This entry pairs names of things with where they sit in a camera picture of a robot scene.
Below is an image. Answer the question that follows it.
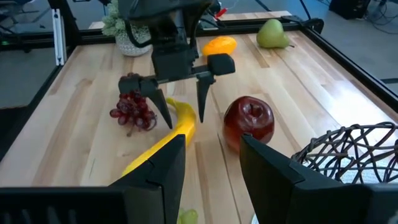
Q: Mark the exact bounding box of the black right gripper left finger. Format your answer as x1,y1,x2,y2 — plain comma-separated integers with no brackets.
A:
0,133,187,224

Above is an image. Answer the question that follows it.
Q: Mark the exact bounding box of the green potted succulent plant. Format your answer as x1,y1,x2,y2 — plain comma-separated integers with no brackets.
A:
101,0,152,57

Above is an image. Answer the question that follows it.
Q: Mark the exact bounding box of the black wire basket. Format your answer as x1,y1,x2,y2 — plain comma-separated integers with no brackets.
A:
290,121,398,185

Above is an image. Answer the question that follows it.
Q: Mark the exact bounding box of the dark red apple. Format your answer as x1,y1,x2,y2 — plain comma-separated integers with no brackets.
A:
222,95,275,153

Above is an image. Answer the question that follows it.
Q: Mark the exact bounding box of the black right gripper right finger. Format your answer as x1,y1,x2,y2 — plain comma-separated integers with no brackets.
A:
239,133,398,224

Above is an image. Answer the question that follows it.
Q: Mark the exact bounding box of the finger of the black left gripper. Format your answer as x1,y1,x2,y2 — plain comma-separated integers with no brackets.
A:
195,53,236,124
118,74,174,130

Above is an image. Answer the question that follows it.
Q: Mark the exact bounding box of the silver aluminium post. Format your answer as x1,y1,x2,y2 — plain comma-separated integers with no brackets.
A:
52,8,68,66

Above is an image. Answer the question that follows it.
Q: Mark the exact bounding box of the green grape bunch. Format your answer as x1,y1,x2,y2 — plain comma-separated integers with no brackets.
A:
177,208,199,224

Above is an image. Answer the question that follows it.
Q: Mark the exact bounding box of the green pear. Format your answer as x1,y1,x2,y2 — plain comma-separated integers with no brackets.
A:
256,18,295,49

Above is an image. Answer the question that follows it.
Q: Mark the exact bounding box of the orange fruit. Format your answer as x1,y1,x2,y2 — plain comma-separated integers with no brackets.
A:
201,35,238,57

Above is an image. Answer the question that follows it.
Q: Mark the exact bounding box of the yellow banana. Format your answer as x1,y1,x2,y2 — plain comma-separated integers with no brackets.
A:
121,97,198,177

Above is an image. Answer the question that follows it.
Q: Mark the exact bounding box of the black metal table frame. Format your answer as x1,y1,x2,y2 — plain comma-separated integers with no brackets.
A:
0,0,398,162

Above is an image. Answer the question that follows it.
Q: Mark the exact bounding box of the red grape bunch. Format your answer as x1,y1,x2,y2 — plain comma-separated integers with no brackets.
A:
109,72,158,138

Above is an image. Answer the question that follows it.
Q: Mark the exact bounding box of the black equipment case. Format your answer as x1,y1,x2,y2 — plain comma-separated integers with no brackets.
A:
328,0,371,20

